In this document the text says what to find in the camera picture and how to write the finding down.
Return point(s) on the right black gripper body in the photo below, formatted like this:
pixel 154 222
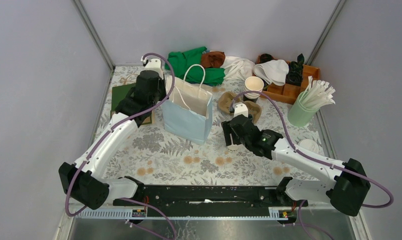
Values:
pixel 227 130

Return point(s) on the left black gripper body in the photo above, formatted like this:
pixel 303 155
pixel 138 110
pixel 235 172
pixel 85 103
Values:
pixel 161 93

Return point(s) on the light blue paper bag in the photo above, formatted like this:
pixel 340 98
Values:
pixel 188 112

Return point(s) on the white paper coffee cup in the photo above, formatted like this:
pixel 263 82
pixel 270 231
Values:
pixel 232 147

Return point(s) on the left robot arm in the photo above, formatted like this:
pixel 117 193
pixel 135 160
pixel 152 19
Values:
pixel 82 180

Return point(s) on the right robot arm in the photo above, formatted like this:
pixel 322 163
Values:
pixel 336 182

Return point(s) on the green paper bag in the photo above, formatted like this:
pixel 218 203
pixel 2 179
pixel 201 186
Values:
pixel 118 94

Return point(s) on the stack of paper cups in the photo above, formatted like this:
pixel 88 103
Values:
pixel 252 83

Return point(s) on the wooden compartment tray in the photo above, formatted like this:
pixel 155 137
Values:
pixel 289 92

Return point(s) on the green straw holder cup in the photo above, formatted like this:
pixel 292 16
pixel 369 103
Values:
pixel 299 115

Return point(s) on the white cup lid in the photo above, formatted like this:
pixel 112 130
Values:
pixel 310 145

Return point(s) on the white cloth on tray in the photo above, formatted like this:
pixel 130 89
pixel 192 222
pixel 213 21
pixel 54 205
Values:
pixel 272 72

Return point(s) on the brown cloth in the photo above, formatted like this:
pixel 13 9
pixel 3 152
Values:
pixel 212 59

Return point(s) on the black plastic bags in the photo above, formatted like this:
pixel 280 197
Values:
pixel 295 74

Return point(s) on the white wrapped straws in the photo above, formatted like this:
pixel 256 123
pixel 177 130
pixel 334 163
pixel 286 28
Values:
pixel 318 93

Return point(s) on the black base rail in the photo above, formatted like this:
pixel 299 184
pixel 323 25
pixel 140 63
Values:
pixel 211 200

